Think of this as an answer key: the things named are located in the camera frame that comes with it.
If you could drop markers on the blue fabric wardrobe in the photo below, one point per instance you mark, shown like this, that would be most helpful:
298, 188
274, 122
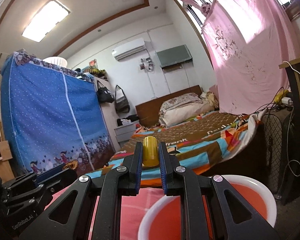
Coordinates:
51, 116

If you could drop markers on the folded floral bedding pile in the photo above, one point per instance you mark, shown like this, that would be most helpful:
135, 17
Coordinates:
181, 108

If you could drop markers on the grey white hanging bag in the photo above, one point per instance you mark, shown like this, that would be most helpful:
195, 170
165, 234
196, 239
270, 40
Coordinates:
121, 102

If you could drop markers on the orange white trash bin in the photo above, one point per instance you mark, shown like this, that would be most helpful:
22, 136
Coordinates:
257, 194

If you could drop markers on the white air conditioner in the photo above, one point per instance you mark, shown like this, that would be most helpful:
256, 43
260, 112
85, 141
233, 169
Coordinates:
128, 49

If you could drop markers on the wooden desk shelf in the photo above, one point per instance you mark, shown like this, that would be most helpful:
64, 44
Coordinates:
292, 186

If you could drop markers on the white round lampshade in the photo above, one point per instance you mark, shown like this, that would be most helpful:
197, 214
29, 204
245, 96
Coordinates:
56, 60

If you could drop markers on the grey bedside drawer cabinet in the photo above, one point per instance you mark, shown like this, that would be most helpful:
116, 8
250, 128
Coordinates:
124, 133

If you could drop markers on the wooden cabinet left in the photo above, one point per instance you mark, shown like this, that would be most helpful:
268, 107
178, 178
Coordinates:
6, 172

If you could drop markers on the green wall panel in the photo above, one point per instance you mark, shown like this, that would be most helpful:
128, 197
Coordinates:
173, 56

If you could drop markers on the ceiling light panel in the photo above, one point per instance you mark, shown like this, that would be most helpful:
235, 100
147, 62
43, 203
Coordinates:
45, 20

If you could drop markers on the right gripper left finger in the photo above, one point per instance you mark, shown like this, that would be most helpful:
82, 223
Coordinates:
91, 207

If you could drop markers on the yellow power strip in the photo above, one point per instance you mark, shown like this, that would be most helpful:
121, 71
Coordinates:
280, 95

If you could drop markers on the black mesh fan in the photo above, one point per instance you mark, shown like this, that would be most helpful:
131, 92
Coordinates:
275, 129

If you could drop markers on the colourful patchwork bed quilt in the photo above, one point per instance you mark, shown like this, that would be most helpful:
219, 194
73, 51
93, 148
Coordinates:
198, 143

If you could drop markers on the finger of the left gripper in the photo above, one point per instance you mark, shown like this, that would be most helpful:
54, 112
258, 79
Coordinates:
52, 173
17, 194

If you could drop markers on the black hanging bag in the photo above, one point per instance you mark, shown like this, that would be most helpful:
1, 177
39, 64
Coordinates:
103, 94

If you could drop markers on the pink curtain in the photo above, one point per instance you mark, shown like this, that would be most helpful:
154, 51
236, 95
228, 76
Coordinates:
247, 41

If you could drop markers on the yellow plastic cap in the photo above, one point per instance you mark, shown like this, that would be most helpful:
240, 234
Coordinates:
150, 156

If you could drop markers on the wooden bed headboard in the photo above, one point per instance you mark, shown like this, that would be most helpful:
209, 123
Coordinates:
148, 112

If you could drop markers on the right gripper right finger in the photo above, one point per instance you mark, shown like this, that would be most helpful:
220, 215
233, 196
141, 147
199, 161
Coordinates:
175, 179

